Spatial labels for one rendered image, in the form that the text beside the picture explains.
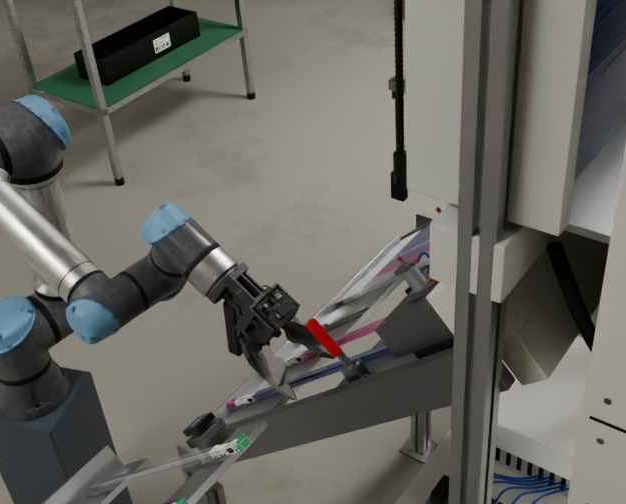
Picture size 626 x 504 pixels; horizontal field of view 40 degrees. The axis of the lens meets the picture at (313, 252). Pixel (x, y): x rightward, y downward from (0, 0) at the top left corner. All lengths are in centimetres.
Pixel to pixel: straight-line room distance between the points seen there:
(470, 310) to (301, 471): 156
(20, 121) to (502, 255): 102
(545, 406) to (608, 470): 72
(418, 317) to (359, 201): 233
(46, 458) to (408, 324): 109
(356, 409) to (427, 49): 55
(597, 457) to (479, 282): 25
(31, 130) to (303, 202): 191
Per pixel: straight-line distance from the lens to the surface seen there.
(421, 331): 106
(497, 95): 73
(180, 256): 134
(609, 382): 91
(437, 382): 104
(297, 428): 129
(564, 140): 76
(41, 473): 202
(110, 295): 138
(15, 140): 160
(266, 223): 328
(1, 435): 198
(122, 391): 271
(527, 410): 170
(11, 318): 182
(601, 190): 88
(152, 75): 372
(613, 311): 85
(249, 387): 160
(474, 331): 90
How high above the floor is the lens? 186
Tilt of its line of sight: 37 degrees down
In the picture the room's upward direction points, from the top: 5 degrees counter-clockwise
